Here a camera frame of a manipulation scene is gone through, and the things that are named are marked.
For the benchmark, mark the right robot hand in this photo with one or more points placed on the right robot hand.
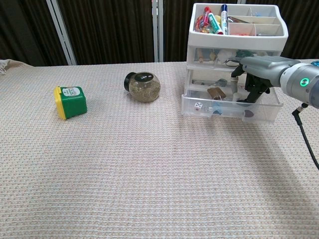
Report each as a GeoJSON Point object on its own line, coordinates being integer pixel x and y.
{"type": "Point", "coordinates": [264, 68]}

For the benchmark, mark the clear drawer with die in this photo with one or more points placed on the clear drawer with die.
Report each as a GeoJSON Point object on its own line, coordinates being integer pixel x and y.
{"type": "Point", "coordinates": [264, 110]}

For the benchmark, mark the white drawer organizer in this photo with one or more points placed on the white drawer organizer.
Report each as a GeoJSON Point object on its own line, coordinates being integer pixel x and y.
{"type": "Point", "coordinates": [224, 41]}

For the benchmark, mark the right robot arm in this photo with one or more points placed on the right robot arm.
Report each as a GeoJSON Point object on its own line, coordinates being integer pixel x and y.
{"type": "Point", "coordinates": [304, 83]}

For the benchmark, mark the clear drawer with toys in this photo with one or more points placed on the clear drawer with toys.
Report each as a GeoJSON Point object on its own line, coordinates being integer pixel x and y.
{"type": "Point", "coordinates": [207, 56]}

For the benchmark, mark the dark red heart item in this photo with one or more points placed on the dark red heart item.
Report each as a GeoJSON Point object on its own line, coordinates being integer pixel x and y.
{"type": "Point", "coordinates": [248, 114]}

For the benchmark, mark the small brown item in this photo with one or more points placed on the small brown item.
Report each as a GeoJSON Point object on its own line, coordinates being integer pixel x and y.
{"type": "Point", "coordinates": [215, 92]}

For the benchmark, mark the black pleated screen panel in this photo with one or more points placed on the black pleated screen panel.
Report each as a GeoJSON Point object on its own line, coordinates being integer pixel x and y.
{"type": "Point", "coordinates": [177, 27]}
{"type": "Point", "coordinates": [109, 30]}
{"type": "Point", "coordinates": [25, 32]}
{"type": "Point", "coordinates": [301, 27]}

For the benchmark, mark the blue-capped white marker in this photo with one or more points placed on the blue-capped white marker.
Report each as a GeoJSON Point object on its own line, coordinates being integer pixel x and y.
{"type": "Point", "coordinates": [225, 20]}

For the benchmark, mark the small blue item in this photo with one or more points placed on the small blue item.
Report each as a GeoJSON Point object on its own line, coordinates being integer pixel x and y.
{"type": "Point", "coordinates": [216, 109]}

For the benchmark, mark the red-capped green label marker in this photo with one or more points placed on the red-capped green label marker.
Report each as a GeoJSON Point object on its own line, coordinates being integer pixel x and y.
{"type": "Point", "coordinates": [214, 23]}

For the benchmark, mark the white die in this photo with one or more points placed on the white die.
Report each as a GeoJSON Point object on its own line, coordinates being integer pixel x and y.
{"type": "Point", "coordinates": [198, 106]}

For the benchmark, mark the colourful red toy packet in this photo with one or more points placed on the colourful red toy packet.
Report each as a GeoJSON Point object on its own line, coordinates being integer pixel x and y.
{"type": "Point", "coordinates": [202, 23]}

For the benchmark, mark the round glass jar black lid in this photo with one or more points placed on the round glass jar black lid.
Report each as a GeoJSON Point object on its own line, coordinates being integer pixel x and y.
{"type": "Point", "coordinates": [145, 88]}

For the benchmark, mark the beige woven tablecloth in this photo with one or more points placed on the beige woven tablecloth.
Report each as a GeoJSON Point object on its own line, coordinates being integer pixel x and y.
{"type": "Point", "coordinates": [124, 161]}

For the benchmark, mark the green container with yellow lid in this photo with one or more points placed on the green container with yellow lid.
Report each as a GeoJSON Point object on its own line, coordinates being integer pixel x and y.
{"type": "Point", "coordinates": [73, 102]}

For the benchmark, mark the grey metal screen post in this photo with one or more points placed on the grey metal screen post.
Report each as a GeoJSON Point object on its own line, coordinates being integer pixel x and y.
{"type": "Point", "coordinates": [157, 30]}
{"type": "Point", "coordinates": [62, 32]}

